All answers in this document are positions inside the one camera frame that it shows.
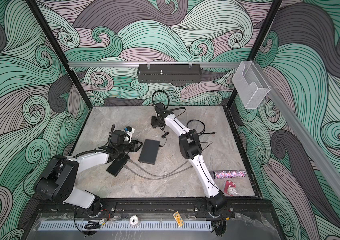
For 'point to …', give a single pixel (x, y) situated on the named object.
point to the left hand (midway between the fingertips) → (141, 142)
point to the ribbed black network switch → (114, 168)
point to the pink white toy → (230, 188)
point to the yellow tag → (178, 218)
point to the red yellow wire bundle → (107, 219)
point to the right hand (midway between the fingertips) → (154, 122)
